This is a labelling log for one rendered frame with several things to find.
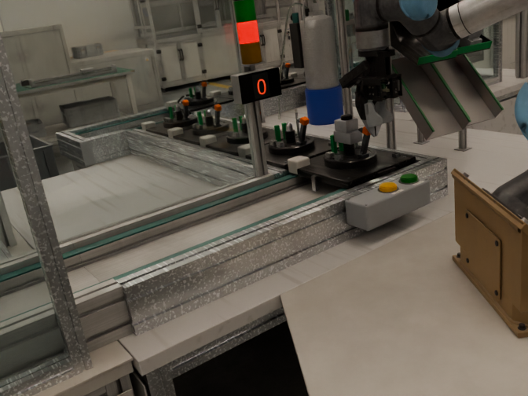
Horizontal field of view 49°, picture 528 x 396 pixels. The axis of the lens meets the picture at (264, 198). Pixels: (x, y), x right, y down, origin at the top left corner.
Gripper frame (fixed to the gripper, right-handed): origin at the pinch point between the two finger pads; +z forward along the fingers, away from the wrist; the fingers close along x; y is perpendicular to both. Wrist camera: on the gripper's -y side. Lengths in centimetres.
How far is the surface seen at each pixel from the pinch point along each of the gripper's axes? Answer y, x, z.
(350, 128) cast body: -7.1, -0.6, 0.0
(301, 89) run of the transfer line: -126, 77, 12
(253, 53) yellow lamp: -18.6, -19.8, -22.1
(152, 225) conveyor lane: -19, -54, 12
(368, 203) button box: 14.7, -17.2, 10.3
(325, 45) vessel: -83, 58, -12
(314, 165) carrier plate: -14.9, -7.5, 9.3
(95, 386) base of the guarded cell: 15, -82, 22
